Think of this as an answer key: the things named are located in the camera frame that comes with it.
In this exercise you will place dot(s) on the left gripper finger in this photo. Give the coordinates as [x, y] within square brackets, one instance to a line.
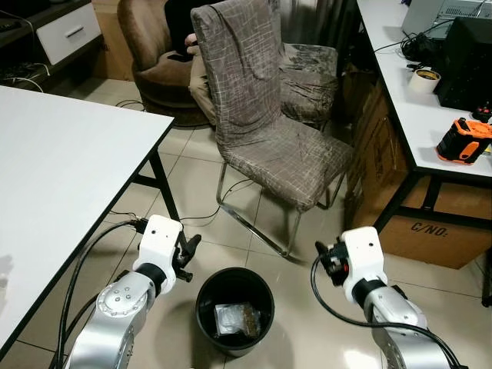
[194, 246]

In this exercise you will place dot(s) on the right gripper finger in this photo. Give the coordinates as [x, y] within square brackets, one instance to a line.
[323, 255]

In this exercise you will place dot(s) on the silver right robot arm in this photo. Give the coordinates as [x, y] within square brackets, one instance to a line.
[403, 330]

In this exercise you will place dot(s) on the black round rubbish bin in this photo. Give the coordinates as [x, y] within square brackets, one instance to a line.
[263, 286]

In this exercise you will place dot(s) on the clear plastic wrapper trash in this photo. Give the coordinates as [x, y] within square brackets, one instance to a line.
[237, 320]

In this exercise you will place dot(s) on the brown cardboard box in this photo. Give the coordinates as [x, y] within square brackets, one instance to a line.
[430, 231]

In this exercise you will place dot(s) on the black metal stand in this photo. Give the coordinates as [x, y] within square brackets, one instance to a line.
[487, 288]

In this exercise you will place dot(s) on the white table with black legs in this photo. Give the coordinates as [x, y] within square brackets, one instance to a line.
[61, 169]

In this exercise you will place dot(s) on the brown plaid covered chair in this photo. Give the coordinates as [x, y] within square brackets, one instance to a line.
[246, 92]

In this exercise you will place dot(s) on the orange and black tool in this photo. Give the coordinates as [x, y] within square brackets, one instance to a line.
[461, 142]

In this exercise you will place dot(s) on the brown patterned covered chair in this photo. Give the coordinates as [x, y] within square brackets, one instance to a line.
[307, 81]

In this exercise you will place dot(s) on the brown round armchair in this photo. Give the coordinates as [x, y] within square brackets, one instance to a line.
[150, 54]

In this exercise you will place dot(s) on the white tape roll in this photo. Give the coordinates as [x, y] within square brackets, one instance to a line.
[423, 81]

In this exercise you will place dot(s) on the black controller with red buttons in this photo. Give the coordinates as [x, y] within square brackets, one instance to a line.
[483, 114]

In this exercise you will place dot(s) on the seated person in black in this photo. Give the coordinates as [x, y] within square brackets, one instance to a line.
[178, 31]

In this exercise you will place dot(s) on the black box device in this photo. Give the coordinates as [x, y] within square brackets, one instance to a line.
[465, 65]

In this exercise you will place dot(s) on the dark cabinet with white drawer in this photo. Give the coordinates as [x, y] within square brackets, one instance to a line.
[65, 34]

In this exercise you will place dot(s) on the grey desktop device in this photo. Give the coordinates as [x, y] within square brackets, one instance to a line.
[446, 14]

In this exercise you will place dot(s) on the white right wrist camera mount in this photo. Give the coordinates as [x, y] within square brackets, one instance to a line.
[361, 257]

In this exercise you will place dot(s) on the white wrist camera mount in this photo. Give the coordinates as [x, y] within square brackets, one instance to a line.
[361, 257]
[159, 240]

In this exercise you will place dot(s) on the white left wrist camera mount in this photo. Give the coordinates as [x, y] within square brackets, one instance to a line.
[159, 240]

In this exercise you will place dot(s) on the white desk with black frame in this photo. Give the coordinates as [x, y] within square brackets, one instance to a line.
[430, 131]

